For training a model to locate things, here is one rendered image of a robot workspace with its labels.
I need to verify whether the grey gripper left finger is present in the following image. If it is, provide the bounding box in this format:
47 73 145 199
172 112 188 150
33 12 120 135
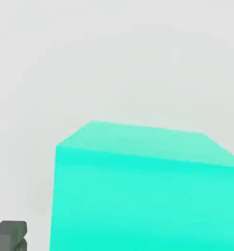
0 220 28 251

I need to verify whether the large turquoise box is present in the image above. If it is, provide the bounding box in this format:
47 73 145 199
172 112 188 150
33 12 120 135
49 120 234 251

